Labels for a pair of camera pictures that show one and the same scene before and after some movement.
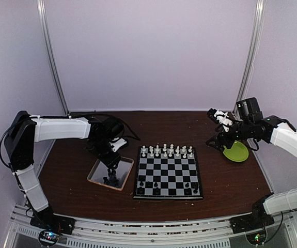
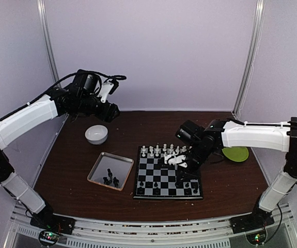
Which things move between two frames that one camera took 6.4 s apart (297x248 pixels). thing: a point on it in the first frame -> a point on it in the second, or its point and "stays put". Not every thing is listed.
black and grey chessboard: (167, 173) stays put
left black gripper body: (102, 153) -> (86, 105)
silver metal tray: (114, 178) stays put
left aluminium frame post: (42, 16) stays put
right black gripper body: (245, 131) -> (200, 153)
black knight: (187, 191) stays put
